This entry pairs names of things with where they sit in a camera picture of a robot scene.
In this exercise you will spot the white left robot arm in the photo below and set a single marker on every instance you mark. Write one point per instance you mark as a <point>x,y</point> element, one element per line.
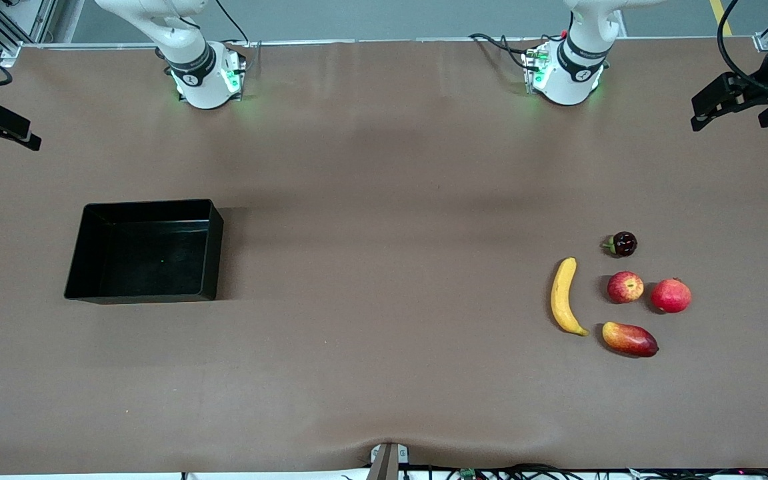
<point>574,66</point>

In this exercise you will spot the red yellow mango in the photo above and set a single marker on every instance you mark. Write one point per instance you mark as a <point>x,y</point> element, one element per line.
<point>629,339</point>

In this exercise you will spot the brown table mat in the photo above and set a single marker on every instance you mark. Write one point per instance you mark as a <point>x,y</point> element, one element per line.
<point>384,346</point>

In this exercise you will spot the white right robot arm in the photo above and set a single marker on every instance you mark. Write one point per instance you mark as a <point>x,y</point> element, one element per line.
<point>190,60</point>

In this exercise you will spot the black plastic box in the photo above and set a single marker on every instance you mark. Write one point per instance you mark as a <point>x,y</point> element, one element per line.
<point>147,250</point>

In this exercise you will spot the red pomegranate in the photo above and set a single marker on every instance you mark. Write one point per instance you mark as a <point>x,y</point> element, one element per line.
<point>670,296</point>

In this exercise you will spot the small green circuit board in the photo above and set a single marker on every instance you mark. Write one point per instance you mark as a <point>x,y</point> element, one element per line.
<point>468,473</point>

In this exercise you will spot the grey metal clamp bracket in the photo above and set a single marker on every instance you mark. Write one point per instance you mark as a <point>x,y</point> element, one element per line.
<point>387,460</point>

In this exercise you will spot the dark purple mangosteen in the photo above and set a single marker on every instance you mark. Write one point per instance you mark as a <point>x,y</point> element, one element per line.
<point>622,244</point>

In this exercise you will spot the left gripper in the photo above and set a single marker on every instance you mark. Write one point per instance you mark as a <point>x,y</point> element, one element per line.
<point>759,92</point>

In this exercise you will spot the yellow banana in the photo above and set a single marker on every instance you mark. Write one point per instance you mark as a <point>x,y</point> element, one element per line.
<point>561,296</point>

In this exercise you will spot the red yellow apple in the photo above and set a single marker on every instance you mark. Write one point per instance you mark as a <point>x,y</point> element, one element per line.
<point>625,287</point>

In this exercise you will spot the yellow floor tape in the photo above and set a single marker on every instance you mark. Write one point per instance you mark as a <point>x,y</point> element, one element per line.
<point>721,18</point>

